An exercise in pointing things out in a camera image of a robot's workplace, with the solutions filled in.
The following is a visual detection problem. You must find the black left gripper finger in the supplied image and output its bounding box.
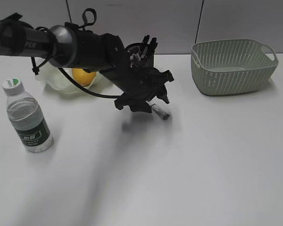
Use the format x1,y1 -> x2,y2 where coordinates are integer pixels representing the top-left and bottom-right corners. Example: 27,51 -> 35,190
153,70 -> 174,104
114,93 -> 152,113

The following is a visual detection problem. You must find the clear water bottle green label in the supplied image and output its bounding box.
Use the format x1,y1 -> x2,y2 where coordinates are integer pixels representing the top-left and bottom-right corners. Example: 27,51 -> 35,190
2,78 -> 53,153

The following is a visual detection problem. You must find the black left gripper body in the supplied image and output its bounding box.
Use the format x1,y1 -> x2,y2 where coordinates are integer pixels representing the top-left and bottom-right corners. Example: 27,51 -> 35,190
101,65 -> 159,101

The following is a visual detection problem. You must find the green woven plastic basket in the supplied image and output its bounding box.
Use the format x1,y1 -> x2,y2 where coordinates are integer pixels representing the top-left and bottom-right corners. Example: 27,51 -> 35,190
191,39 -> 279,96

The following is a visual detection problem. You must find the pale green wavy plate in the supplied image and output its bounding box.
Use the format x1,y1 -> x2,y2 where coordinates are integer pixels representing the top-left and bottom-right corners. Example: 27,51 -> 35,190
35,57 -> 111,95

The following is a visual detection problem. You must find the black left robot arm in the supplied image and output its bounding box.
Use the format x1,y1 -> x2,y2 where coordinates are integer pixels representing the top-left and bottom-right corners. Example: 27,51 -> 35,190
0,13 -> 174,113

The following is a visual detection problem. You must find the black mesh pen holder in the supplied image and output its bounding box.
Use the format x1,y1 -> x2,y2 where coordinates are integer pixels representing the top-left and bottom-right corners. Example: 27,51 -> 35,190
125,43 -> 154,68

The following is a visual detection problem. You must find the grey white eraser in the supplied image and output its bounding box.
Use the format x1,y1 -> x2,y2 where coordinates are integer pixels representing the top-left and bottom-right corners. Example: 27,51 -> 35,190
130,53 -> 141,62
150,104 -> 170,120

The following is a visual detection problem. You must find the black marker pen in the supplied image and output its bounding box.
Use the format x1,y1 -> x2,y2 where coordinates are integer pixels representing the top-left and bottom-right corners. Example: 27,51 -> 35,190
139,35 -> 150,57
146,37 -> 158,57
138,42 -> 146,58

